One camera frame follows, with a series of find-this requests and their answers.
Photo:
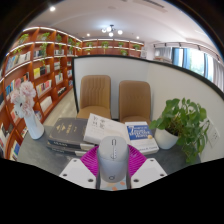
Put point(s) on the thick dark hardcover book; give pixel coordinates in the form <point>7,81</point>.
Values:
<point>66,131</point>

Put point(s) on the tan upholstered chair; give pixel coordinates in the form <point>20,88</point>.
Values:
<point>95,95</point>
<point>135,100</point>

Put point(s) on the thin dark hardcover book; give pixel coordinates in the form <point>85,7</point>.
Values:
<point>61,148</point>

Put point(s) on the window with curtains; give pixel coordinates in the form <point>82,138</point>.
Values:
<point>193,61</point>

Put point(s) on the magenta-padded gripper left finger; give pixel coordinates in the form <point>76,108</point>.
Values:
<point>75,171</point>

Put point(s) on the white partition with black trim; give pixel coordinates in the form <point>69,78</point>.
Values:
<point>133,68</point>

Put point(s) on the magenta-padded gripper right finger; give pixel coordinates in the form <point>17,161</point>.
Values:
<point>150,171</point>

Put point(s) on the white computer mouse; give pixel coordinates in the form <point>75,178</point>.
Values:
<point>113,160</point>

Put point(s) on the orange wooden bookshelf unit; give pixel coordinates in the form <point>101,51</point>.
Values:
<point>43,73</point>

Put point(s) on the blue and white book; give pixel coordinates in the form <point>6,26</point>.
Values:
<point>141,136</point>

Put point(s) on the green plant in white pot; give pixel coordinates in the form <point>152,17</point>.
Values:
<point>181,123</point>

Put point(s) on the white wall socket panel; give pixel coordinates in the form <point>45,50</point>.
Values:
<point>212,133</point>

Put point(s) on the ceiling lights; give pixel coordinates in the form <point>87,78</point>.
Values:
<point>110,29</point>

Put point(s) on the thick white book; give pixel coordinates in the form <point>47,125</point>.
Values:
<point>103,128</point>

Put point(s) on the white ceramic vase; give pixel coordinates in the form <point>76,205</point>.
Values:
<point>34,128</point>

